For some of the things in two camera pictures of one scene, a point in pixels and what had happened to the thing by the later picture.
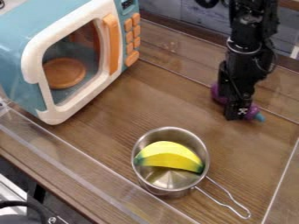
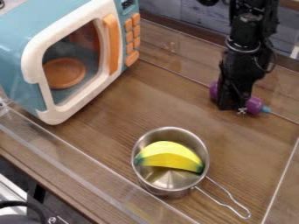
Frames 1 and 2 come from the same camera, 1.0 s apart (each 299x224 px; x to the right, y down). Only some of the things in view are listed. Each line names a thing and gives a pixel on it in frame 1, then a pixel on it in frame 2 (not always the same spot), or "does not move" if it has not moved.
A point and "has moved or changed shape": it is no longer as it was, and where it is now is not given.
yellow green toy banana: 168,154 does not move
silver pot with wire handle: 171,161 does not move
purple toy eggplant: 252,112 has moved or changed shape
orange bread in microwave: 64,73 does not move
